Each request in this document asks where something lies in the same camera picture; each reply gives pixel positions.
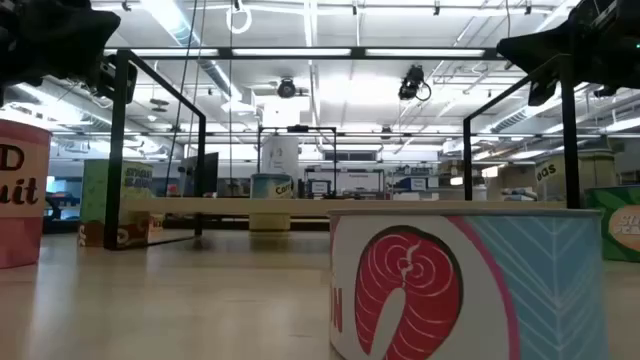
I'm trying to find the white ring light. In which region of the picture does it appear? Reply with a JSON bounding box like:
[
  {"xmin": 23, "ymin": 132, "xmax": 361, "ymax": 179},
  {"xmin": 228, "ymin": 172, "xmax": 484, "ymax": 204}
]
[{"xmin": 225, "ymin": 1, "xmax": 253, "ymax": 36}]

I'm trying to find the corn label can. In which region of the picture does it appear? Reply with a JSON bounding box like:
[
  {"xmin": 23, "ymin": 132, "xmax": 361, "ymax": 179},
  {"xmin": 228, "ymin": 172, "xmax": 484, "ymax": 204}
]
[{"xmin": 248, "ymin": 172, "xmax": 294, "ymax": 235}]

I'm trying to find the round black ceiling device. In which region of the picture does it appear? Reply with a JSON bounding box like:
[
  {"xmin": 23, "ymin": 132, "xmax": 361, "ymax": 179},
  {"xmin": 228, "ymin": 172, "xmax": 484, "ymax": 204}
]
[{"xmin": 275, "ymin": 76, "xmax": 298, "ymax": 100}]

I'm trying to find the thin hanging cable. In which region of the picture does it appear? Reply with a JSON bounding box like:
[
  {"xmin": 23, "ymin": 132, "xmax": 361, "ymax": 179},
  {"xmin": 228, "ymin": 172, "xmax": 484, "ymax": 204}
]
[{"xmin": 227, "ymin": 0, "xmax": 235, "ymax": 197}]

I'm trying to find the black hanging camera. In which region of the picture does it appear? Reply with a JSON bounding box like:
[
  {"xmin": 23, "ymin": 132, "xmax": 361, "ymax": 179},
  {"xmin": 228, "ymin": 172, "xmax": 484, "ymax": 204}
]
[{"xmin": 397, "ymin": 63, "xmax": 433, "ymax": 103}]

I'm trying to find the black background rig frame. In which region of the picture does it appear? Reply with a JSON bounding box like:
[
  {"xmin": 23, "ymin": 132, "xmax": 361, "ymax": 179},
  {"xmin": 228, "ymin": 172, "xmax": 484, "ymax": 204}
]
[{"xmin": 256, "ymin": 123, "xmax": 339, "ymax": 199}]

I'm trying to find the white cylinder banner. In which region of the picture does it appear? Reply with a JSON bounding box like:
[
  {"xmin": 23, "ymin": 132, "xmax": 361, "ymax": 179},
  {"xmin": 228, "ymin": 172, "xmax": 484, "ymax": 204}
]
[{"xmin": 260, "ymin": 134, "xmax": 301, "ymax": 176}]

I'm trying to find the black frame wooden shelf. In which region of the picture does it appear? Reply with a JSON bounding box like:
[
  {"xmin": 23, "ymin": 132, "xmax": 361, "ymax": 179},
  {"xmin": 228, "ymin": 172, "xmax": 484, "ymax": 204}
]
[{"xmin": 103, "ymin": 48, "xmax": 582, "ymax": 251}]

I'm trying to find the pink fruit label can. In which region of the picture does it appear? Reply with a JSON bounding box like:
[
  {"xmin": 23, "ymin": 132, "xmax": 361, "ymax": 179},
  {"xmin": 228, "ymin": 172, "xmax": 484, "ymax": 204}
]
[{"xmin": 0, "ymin": 118, "xmax": 53, "ymax": 270}]

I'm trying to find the black aluminium rig frame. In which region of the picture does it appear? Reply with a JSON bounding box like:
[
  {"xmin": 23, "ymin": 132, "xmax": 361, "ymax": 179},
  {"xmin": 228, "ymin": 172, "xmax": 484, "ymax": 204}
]
[{"xmin": 103, "ymin": 46, "xmax": 503, "ymax": 62}]

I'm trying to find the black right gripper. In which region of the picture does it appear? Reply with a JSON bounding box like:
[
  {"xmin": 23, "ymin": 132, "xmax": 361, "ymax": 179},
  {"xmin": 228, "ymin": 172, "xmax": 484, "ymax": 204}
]
[{"xmin": 496, "ymin": 0, "xmax": 616, "ymax": 107}]

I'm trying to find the dark monitor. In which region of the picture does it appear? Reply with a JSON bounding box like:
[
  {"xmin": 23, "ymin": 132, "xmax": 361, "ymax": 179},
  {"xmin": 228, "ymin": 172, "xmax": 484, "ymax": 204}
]
[{"xmin": 178, "ymin": 151, "xmax": 220, "ymax": 198}]

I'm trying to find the sliced peaches label can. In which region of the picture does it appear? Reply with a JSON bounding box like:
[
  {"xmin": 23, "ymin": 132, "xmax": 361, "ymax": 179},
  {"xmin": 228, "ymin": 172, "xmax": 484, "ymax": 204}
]
[{"xmin": 585, "ymin": 184, "xmax": 640, "ymax": 263}]

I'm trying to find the green box with brown base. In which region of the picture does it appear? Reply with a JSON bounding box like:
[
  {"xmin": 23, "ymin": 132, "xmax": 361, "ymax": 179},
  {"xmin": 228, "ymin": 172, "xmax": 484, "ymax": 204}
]
[{"xmin": 77, "ymin": 158, "xmax": 155, "ymax": 250}]

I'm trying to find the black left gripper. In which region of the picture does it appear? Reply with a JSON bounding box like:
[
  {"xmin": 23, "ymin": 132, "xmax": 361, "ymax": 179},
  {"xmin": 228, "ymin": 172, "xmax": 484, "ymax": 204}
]
[{"xmin": 27, "ymin": 0, "xmax": 139, "ymax": 105}]

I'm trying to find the salmon label can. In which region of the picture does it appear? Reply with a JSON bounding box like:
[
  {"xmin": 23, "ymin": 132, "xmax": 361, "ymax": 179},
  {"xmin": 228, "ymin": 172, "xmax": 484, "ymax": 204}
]
[{"xmin": 328, "ymin": 207, "xmax": 610, "ymax": 360}]

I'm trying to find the dark hanging cable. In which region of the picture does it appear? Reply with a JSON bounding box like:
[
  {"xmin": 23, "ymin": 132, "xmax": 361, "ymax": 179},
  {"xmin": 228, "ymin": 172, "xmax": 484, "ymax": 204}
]
[{"xmin": 163, "ymin": 0, "xmax": 201, "ymax": 197}]

